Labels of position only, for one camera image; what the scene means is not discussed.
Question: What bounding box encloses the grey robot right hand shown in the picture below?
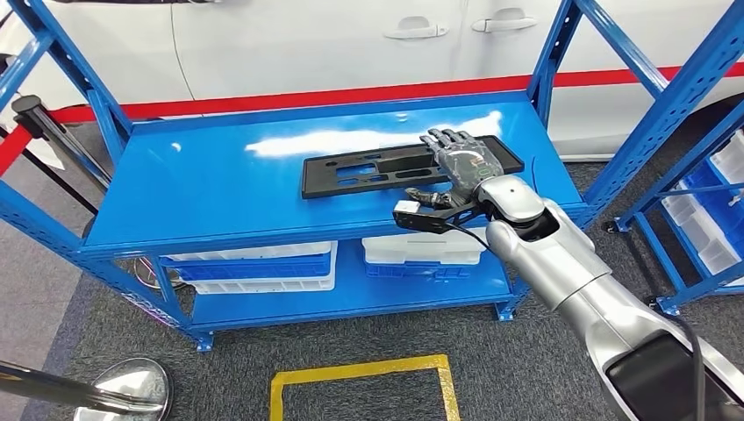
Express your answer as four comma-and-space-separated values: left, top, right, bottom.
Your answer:
404, 127, 505, 211

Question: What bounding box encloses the black plastic panel part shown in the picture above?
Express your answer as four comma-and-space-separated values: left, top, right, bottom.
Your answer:
300, 135, 526, 201

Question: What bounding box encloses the blue metal shelf rack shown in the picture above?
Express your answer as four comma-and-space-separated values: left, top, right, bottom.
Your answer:
0, 0, 744, 353

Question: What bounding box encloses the red barrier belt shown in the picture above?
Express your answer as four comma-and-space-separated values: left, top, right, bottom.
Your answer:
0, 125, 33, 175
49, 62, 744, 125

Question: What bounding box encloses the blue rack on casters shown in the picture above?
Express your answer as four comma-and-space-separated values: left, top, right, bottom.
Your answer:
604, 110, 744, 317

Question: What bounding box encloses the white car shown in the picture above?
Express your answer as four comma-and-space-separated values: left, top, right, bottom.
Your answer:
0, 0, 744, 161

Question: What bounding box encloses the yellow floor tape square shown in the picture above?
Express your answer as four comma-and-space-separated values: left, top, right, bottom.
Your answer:
268, 354, 461, 421

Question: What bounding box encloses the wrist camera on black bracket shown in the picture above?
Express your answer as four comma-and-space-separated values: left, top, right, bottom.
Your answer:
392, 200, 486, 235

